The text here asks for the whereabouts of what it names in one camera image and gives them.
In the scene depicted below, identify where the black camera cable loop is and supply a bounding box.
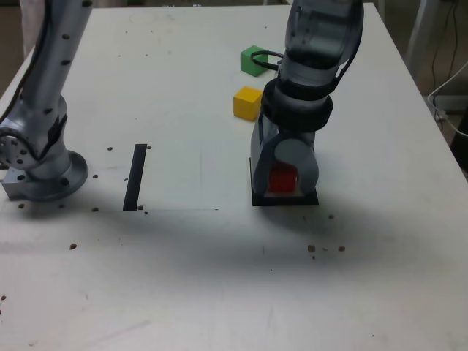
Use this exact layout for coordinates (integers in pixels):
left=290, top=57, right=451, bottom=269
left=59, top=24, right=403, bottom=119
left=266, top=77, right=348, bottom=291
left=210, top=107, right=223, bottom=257
left=249, top=49, right=285, bottom=71

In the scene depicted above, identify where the white metal frame leg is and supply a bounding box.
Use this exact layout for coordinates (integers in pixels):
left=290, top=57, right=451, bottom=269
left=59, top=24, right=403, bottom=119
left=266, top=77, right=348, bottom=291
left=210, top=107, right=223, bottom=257
left=404, top=0, right=456, bottom=85

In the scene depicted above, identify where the red cube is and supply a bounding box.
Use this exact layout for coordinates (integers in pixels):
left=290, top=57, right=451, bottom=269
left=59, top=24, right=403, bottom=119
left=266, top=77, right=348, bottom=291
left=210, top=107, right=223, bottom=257
left=268, top=163, right=301, bottom=194

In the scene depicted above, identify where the person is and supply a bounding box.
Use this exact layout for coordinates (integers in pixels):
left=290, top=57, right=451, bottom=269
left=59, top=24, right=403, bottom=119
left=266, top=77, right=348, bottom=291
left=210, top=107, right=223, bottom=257
left=18, top=0, right=50, bottom=61

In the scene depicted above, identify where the black tape strip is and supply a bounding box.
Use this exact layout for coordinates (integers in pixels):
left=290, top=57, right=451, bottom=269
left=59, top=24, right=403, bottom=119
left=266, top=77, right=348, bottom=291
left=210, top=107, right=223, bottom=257
left=122, top=143, right=148, bottom=212

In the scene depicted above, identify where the white cable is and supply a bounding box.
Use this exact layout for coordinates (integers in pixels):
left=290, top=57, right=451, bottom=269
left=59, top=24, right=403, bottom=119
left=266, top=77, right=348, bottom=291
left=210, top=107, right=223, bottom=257
left=426, top=60, right=468, bottom=138

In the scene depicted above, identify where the black tape square outline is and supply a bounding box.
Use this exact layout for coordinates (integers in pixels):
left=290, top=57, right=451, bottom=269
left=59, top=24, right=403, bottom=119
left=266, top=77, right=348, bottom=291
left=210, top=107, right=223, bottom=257
left=249, top=156, right=320, bottom=208

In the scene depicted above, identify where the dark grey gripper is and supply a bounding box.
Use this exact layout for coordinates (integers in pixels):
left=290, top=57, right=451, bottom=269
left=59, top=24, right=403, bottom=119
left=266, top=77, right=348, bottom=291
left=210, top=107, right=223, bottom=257
left=250, top=109, right=322, bottom=195

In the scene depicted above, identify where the yellow cube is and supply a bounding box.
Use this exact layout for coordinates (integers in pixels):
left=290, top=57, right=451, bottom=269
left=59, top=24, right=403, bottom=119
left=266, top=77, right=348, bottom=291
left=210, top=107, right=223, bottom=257
left=233, top=86, right=265, bottom=121

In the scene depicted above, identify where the green cube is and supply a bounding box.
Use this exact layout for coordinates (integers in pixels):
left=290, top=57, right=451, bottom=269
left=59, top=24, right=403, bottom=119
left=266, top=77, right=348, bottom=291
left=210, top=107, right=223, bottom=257
left=240, top=45, right=270, bottom=78

